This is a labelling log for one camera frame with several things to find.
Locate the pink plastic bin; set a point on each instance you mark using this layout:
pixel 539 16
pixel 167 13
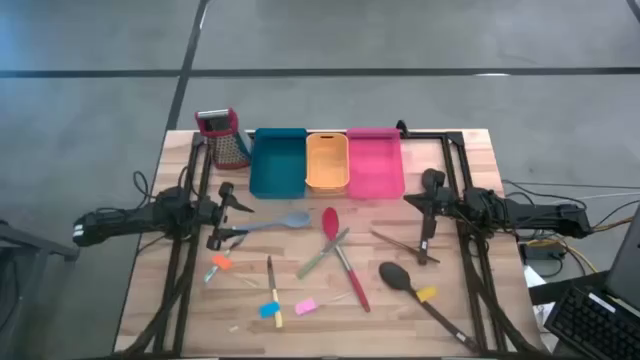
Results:
pixel 375 170

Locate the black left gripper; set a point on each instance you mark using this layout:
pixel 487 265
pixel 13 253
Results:
pixel 216 215

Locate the dark grey laptop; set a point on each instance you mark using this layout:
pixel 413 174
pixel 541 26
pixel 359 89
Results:
pixel 627 265

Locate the grey side table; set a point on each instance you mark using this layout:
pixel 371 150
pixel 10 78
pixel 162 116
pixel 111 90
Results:
pixel 40 243

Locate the black power box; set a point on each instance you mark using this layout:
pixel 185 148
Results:
pixel 537 252

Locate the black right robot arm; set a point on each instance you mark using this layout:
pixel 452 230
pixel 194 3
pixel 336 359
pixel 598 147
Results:
pixel 540 215

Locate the grey-blue silicone spoon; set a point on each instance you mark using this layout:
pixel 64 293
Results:
pixel 295 220

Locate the teal plastic bin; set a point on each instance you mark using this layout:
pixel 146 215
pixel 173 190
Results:
pixel 277 170

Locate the black computer keyboard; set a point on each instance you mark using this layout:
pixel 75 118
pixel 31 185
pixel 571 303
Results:
pixel 590 325

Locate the white paper sheet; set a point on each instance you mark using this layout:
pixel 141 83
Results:
pixel 532 277

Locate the black plastic spoon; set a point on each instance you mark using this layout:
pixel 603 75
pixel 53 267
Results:
pixel 395 276

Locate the red spoon steel neck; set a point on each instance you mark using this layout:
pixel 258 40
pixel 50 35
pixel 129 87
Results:
pixel 330 222

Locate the orange plastic bin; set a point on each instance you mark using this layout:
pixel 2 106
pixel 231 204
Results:
pixel 327 165

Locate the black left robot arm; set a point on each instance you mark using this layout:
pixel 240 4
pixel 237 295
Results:
pixel 125 220

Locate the black aluminium rig frame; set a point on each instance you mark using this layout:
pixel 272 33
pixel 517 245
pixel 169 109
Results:
pixel 430 135

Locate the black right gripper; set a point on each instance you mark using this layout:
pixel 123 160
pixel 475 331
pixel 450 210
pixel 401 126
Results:
pixel 434 187

